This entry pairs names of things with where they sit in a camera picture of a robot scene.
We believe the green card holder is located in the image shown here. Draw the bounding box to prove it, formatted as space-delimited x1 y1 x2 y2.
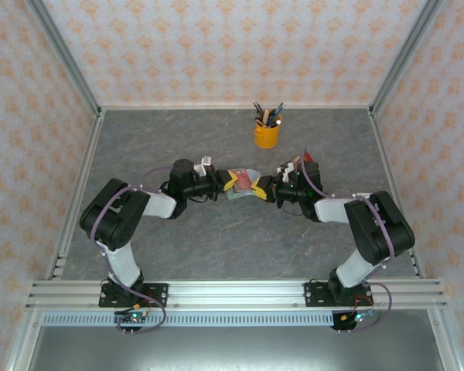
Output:
226 168 267 202

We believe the yellow pen cup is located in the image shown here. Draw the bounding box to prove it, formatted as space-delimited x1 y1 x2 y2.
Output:
253 114 282 149

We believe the dark pen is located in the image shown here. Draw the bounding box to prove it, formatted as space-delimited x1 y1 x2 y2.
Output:
251 100 266 125

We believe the blue pen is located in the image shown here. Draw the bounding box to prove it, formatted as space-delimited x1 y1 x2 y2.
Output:
271 101 287 127

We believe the grey metal shelf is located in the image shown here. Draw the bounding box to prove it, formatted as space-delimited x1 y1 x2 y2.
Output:
26 326 440 371

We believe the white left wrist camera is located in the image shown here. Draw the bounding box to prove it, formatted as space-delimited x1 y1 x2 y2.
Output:
194 155 217 178

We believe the aluminium back rail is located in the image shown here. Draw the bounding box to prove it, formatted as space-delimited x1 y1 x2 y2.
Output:
98 104 374 113

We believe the aluminium side rail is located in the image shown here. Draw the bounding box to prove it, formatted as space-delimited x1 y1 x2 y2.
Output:
368 110 427 280
44 110 106 280

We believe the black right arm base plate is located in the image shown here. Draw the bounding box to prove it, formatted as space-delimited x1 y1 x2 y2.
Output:
303 281 374 309

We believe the aluminium front rail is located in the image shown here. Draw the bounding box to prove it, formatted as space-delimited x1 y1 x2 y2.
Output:
25 280 449 311

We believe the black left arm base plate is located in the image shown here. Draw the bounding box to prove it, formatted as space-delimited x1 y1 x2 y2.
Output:
98 283 170 309

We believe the slotted grey cable duct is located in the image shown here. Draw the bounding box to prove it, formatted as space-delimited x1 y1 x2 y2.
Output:
42 312 438 328

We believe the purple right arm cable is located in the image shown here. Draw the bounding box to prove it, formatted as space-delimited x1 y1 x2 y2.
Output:
300 148 397 333

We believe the aluminium corner post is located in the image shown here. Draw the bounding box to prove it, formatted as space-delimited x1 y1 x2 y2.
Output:
369 0 444 117
26 0 104 119

